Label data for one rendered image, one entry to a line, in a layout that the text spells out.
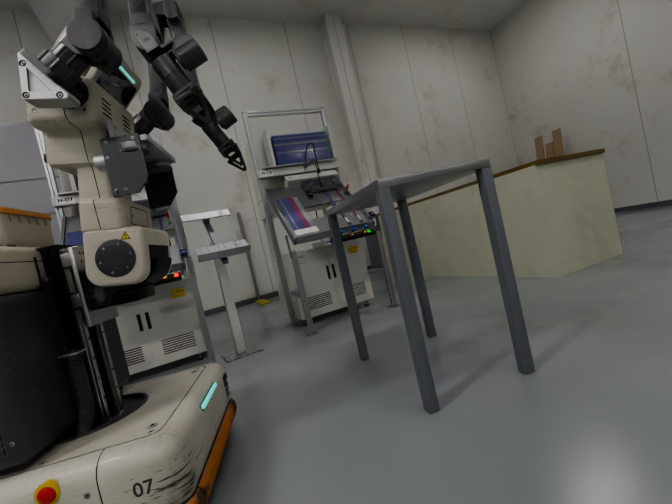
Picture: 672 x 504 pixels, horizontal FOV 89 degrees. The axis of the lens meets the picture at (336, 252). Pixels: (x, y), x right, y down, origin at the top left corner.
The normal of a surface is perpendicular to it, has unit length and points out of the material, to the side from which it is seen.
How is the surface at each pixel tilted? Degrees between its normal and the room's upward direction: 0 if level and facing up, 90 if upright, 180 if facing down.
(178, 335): 90
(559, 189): 90
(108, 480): 84
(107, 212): 90
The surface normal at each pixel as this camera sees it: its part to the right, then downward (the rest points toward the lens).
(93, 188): 0.14, 0.00
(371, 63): 0.38, -0.06
